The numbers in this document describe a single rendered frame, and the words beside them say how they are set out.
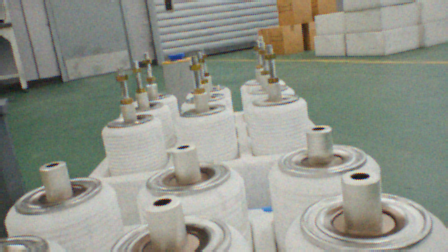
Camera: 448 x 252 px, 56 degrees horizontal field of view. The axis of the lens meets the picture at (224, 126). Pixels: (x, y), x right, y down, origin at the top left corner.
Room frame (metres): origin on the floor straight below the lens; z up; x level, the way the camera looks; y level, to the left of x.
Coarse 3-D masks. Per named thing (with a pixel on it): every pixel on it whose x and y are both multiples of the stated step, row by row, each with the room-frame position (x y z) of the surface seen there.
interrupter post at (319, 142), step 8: (312, 128) 0.35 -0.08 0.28; (320, 128) 0.35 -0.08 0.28; (328, 128) 0.34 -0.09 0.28; (312, 136) 0.34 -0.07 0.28; (320, 136) 0.34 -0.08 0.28; (328, 136) 0.34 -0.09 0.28; (312, 144) 0.34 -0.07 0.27; (320, 144) 0.34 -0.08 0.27; (328, 144) 0.34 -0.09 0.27; (312, 152) 0.34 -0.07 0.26; (320, 152) 0.34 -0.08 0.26; (328, 152) 0.34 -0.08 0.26; (312, 160) 0.34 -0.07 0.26; (320, 160) 0.34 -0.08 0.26; (328, 160) 0.34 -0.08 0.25
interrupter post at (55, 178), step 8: (40, 168) 0.35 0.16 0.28; (48, 168) 0.35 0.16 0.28; (56, 168) 0.35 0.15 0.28; (64, 168) 0.36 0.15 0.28; (48, 176) 0.35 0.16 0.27; (56, 176) 0.35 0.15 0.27; (64, 176) 0.35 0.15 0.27; (48, 184) 0.35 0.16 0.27; (56, 184) 0.35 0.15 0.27; (64, 184) 0.35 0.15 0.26; (48, 192) 0.35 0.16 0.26; (56, 192) 0.35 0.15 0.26; (64, 192) 0.35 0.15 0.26; (72, 192) 0.36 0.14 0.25; (48, 200) 0.35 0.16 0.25; (56, 200) 0.35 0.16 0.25
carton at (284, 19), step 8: (280, 0) 4.74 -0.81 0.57; (288, 0) 4.61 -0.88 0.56; (296, 0) 4.57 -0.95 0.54; (304, 0) 4.61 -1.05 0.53; (280, 8) 4.76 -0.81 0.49; (288, 8) 4.63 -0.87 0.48; (296, 8) 4.56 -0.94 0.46; (304, 8) 4.61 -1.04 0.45; (280, 16) 4.77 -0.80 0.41; (288, 16) 4.64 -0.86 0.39; (296, 16) 4.56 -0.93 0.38; (304, 16) 4.60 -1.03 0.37; (280, 24) 4.79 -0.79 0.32; (288, 24) 4.66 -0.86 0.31
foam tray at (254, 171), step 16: (240, 112) 0.96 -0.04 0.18; (240, 128) 0.80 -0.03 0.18; (176, 144) 0.75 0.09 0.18; (240, 144) 0.69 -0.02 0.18; (240, 160) 0.60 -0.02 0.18; (256, 160) 0.59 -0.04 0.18; (272, 160) 0.59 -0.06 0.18; (96, 176) 0.63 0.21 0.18; (128, 176) 0.61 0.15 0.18; (144, 176) 0.59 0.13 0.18; (256, 176) 0.58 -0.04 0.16; (128, 192) 0.59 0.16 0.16; (256, 192) 0.58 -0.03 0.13; (128, 208) 0.59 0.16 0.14; (128, 224) 0.59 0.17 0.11
